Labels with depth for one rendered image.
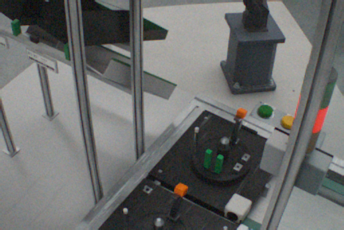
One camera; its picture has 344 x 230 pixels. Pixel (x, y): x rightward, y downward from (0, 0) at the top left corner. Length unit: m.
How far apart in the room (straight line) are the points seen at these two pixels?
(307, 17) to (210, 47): 2.02
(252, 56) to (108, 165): 0.50
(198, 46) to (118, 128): 0.44
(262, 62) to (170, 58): 0.32
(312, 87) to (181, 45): 1.00
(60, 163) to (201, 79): 0.51
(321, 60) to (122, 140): 0.78
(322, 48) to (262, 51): 0.76
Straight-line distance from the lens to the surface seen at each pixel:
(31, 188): 1.24
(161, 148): 1.16
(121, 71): 1.03
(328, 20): 0.61
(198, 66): 1.54
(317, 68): 0.65
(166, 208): 1.04
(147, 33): 1.03
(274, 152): 0.82
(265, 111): 1.25
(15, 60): 3.11
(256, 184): 1.09
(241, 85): 1.45
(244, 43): 1.33
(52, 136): 1.35
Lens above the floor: 1.83
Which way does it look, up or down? 45 degrees down
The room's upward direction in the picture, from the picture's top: 2 degrees clockwise
